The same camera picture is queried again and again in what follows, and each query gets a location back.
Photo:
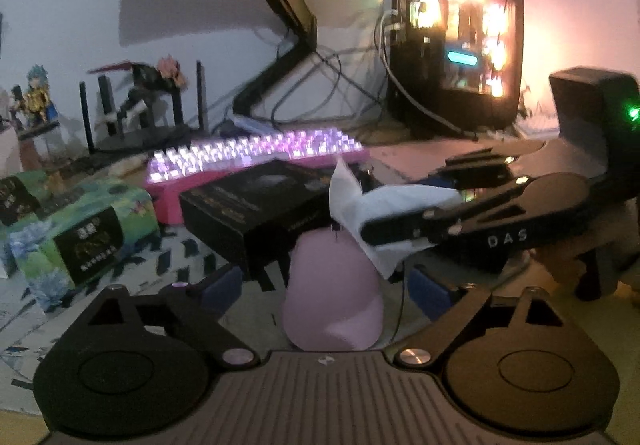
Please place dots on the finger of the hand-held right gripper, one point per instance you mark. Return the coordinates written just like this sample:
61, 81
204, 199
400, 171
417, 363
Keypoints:
400, 227
475, 165

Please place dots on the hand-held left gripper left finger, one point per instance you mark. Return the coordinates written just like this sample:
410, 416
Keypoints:
222, 287

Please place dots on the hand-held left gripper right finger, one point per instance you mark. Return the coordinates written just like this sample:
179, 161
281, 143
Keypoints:
430, 292

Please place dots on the white tissue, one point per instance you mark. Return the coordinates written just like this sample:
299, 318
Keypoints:
380, 205

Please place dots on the pink computer mouse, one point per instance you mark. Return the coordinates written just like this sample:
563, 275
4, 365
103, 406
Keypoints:
330, 295

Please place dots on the black product box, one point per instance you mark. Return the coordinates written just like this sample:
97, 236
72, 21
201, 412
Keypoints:
260, 205

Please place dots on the lit computer case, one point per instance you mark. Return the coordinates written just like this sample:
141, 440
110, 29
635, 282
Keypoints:
465, 50

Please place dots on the pink backlit keyboard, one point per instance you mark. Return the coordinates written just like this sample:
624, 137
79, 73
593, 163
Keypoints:
240, 152

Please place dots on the green floral tissue pack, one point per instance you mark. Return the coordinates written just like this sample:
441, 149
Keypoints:
20, 197
85, 240

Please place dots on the black router with antennas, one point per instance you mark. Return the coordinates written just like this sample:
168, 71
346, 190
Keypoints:
150, 137

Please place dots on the dark pink-haired figurine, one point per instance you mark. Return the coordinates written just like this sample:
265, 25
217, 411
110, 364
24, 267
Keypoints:
145, 82

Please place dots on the blue-haired gold armour figurine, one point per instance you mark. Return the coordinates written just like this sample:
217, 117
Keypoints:
37, 100

